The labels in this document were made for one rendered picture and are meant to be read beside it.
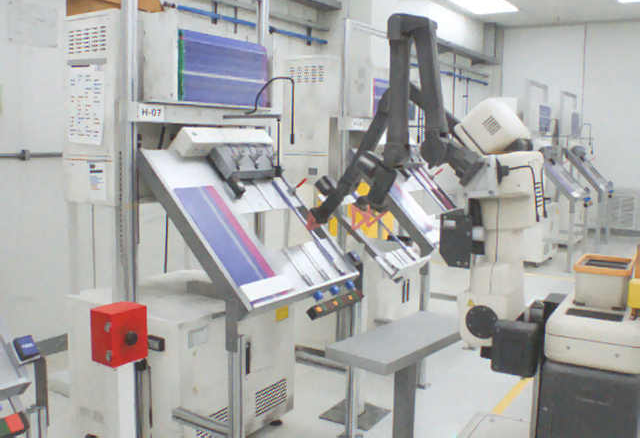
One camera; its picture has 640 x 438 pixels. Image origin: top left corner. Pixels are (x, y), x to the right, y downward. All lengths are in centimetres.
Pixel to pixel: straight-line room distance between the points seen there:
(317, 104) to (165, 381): 183
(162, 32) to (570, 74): 802
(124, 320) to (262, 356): 95
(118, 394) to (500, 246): 119
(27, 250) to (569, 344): 292
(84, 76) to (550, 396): 193
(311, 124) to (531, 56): 678
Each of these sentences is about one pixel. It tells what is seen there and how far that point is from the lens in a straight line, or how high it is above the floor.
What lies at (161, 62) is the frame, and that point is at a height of 153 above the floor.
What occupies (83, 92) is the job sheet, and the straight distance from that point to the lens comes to 256.
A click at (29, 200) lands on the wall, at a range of 381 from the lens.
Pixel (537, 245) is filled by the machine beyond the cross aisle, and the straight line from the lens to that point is 680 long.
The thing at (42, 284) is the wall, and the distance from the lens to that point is 391.
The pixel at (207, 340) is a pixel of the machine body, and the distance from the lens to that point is 240.
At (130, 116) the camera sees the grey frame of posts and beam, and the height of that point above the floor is 133.
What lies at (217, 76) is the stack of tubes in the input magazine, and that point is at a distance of 254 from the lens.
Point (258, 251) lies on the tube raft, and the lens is 227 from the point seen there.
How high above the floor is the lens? 126
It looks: 6 degrees down
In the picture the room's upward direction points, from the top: 1 degrees clockwise
